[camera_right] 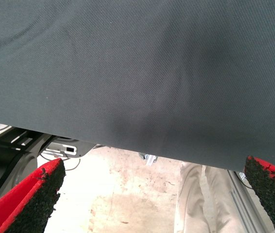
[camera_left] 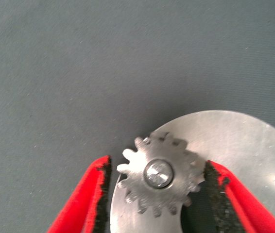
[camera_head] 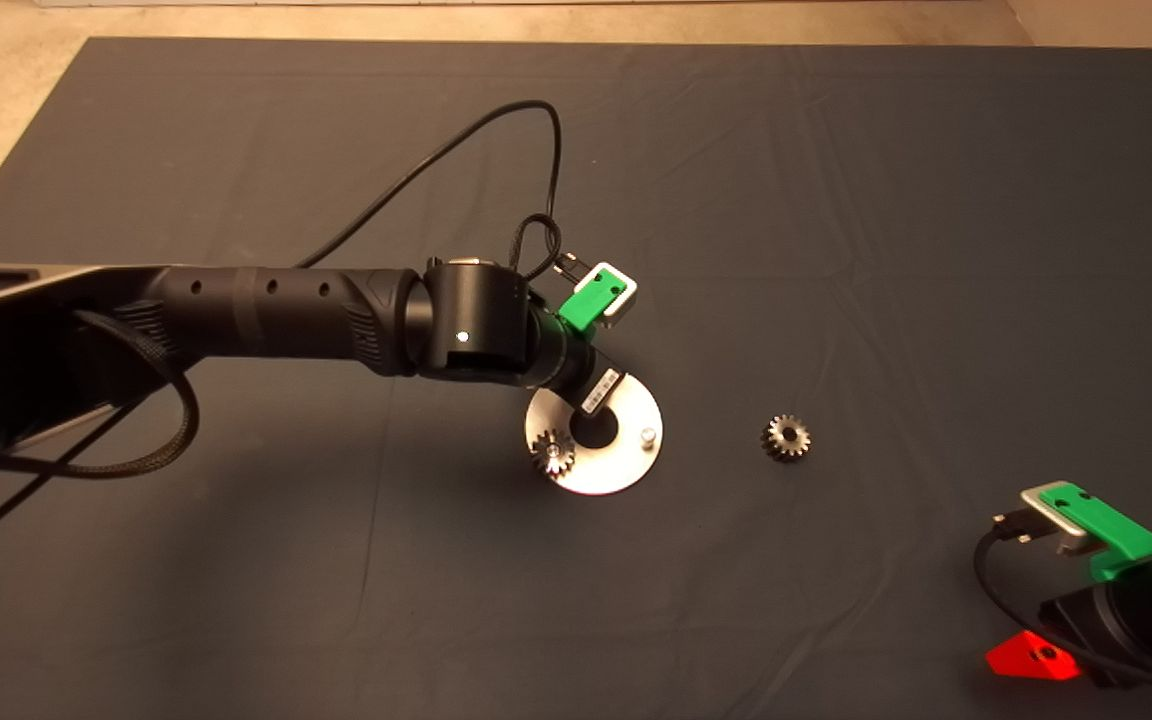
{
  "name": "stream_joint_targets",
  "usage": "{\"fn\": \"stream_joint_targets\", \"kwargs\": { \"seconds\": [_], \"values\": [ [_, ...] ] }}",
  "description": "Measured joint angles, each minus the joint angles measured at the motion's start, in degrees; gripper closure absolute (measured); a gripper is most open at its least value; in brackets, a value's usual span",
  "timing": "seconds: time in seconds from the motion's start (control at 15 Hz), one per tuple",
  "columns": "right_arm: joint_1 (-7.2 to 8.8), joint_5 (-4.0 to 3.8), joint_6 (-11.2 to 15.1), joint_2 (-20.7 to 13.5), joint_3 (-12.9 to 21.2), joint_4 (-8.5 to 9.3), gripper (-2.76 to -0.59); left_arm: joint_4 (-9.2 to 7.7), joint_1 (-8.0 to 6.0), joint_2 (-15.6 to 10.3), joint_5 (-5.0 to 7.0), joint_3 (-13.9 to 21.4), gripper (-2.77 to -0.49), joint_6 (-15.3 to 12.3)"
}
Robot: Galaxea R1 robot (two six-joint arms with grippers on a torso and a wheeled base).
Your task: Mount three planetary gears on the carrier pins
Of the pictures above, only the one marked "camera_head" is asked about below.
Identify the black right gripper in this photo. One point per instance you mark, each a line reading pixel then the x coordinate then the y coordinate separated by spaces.
pixel 1136 625

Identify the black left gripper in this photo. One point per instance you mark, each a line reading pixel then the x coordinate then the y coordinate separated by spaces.
pixel 571 365

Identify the small steel planetary gear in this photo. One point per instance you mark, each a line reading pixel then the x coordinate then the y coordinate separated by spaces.
pixel 544 462
pixel 787 445

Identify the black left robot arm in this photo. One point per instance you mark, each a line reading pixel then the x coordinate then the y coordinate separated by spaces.
pixel 276 310

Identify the round metal carrier plate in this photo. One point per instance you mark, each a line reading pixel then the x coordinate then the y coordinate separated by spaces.
pixel 636 470

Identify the dark grey table cloth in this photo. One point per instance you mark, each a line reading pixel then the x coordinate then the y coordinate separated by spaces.
pixel 836 200

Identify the left wrist camera green mount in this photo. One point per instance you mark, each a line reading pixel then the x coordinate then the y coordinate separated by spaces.
pixel 586 300

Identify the wrist camera green mount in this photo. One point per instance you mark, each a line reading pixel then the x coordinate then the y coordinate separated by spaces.
pixel 1106 525
pixel 586 300

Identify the right wrist camera green mount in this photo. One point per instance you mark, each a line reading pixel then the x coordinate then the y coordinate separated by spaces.
pixel 1106 525

